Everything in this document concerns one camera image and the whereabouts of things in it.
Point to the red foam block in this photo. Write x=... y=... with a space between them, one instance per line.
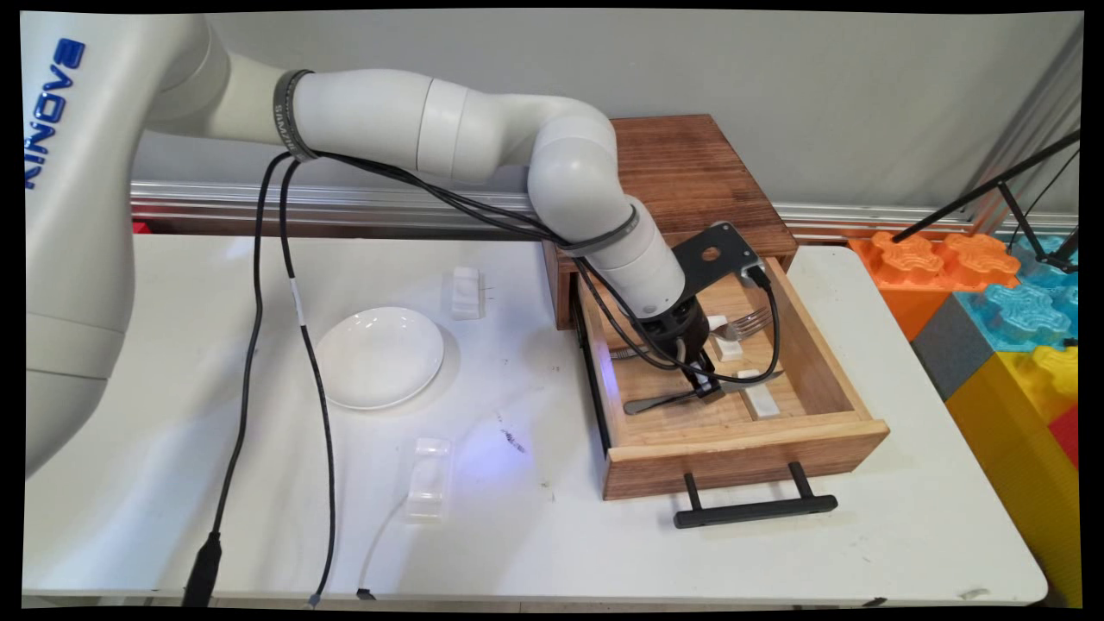
x=141 y=228
x=1068 y=435

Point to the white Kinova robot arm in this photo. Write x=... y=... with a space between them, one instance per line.
x=371 y=121

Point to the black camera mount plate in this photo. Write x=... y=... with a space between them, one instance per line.
x=716 y=259

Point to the light wooden drawer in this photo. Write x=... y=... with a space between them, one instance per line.
x=742 y=448

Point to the dark wooden drawer cabinet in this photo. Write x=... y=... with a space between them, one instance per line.
x=699 y=172

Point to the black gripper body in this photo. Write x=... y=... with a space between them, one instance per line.
x=677 y=332

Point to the blue foam block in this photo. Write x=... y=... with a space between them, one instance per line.
x=1026 y=315

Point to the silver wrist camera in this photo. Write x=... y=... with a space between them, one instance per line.
x=755 y=274

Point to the black tripod stand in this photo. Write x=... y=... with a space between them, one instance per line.
x=1022 y=224

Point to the aluminium wall rail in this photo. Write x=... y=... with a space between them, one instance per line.
x=345 y=205

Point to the white cutlery rest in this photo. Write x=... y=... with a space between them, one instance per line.
x=429 y=479
x=761 y=401
x=730 y=349
x=467 y=291

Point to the white round plate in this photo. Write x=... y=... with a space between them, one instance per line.
x=379 y=358

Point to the silver fork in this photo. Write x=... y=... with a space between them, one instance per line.
x=750 y=323

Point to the grey foam block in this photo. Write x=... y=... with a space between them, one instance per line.
x=953 y=349

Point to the orange foam block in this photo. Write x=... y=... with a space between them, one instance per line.
x=914 y=267

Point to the silver table knife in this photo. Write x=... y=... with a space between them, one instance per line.
x=655 y=403

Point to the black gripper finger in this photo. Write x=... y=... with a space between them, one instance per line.
x=713 y=375
x=699 y=379

